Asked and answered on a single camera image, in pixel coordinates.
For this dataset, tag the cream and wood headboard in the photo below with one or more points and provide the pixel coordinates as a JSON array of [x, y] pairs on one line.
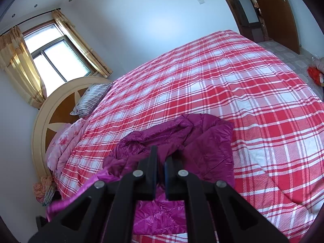
[[60, 114]]

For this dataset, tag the bed with red plaid sheet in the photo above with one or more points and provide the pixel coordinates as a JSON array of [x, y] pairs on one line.
[[227, 81]]

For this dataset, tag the floral cloth bundle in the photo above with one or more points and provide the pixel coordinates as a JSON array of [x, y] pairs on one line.
[[43, 188]]

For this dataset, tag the yellow curtain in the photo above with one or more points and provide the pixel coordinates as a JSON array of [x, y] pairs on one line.
[[81, 45], [20, 68]]

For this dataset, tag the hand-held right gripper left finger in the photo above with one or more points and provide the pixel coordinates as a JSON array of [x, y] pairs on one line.
[[153, 174]]

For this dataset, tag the striped pillow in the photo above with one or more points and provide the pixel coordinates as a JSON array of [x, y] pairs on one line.
[[89, 98]]

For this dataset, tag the red plush toy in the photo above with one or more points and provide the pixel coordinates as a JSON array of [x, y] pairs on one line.
[[315, 74]]

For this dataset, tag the window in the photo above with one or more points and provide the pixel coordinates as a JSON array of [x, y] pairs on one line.
[[55, 58]]

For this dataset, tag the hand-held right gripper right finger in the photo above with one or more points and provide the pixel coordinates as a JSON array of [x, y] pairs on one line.
[[167, 174]]

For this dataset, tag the pink floral quilt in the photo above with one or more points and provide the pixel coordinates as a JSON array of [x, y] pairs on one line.
[[64, 144]]

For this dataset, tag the brown door frame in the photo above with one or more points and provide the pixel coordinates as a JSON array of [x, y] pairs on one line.
[[238, 12]]

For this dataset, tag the purple down jacket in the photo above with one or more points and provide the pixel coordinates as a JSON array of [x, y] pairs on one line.
[[202, 141]]

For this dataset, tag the black curtain rod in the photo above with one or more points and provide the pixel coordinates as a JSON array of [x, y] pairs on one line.
[[33, 17]]

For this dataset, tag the brown wooden door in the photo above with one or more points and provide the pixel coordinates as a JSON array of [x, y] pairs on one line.
[[276, 17]]

